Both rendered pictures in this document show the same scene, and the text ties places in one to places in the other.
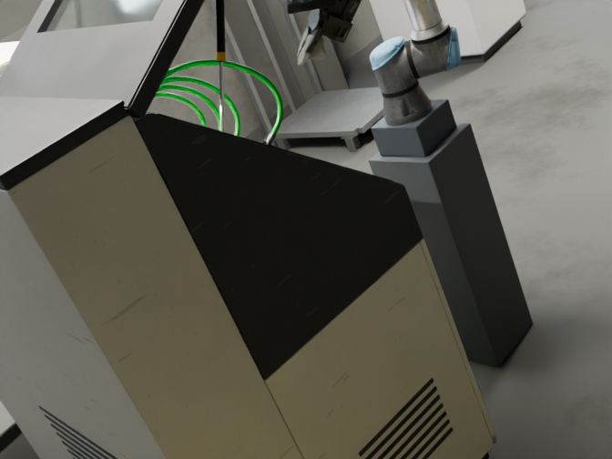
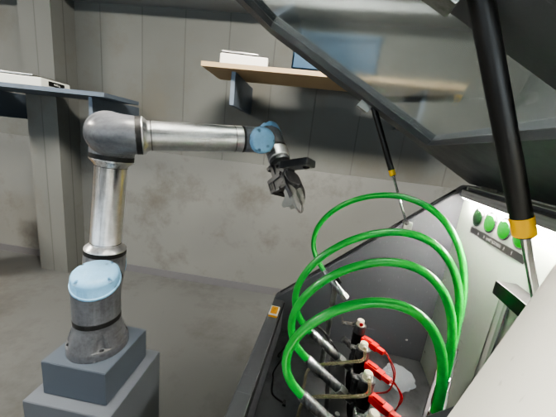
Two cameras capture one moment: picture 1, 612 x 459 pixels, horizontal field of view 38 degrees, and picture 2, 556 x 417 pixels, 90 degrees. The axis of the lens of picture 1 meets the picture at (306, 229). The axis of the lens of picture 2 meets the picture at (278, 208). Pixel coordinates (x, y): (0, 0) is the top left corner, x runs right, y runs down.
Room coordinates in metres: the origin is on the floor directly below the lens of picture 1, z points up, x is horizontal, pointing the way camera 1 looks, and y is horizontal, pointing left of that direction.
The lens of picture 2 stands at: (2.70, 0.37, 1.51)
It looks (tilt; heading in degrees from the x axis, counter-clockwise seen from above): 13 degrees down; 223
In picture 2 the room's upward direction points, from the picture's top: 7 degrees clockwise
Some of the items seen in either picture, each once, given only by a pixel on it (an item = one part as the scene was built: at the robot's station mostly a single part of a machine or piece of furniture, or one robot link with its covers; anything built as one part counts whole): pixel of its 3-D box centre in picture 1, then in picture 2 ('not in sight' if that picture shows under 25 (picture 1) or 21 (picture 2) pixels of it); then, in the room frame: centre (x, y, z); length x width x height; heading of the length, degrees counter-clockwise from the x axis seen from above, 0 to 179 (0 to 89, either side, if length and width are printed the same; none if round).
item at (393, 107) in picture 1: (403, 98); (98, 328); (2.53, -0.43, 0.95); 0.15 x 0.15 x 0.10
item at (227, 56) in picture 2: not in sight; (246, 64); (1.34, -1.36, 2.03); 0.36 x 0.34 x 0.09; 127
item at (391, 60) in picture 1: (394, 64); (97, 289); (2.52, -0.44, 1.07); 0.13 x 0.12 x 0.14; 68
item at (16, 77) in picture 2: not in sight; (35, 82); (2.37, -2.70, 1.77); 0.35 x 0.34 x 0.09; 127
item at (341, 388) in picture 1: (314, 389); not in sight; (2.11, 0.16, 0.39); 0.70 x 0.58 x 0.79; 32
